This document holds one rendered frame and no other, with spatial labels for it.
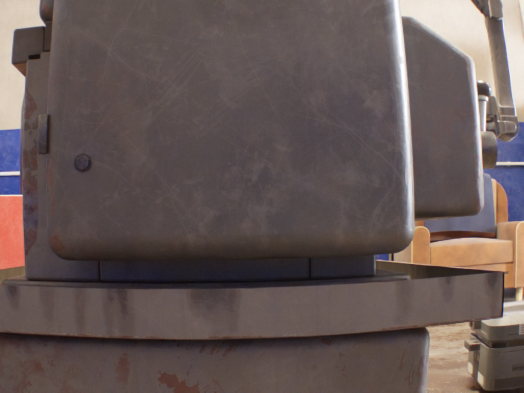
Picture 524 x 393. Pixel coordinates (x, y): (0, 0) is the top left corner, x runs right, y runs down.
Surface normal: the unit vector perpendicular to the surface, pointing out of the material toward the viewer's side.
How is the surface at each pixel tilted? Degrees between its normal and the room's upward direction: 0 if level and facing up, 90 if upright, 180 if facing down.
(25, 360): 90
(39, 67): 90
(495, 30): 91
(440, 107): 90
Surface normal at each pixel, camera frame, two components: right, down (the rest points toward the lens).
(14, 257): 0.40, -0.06
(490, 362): -0.88, 0.00
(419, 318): 0.07, -0.05
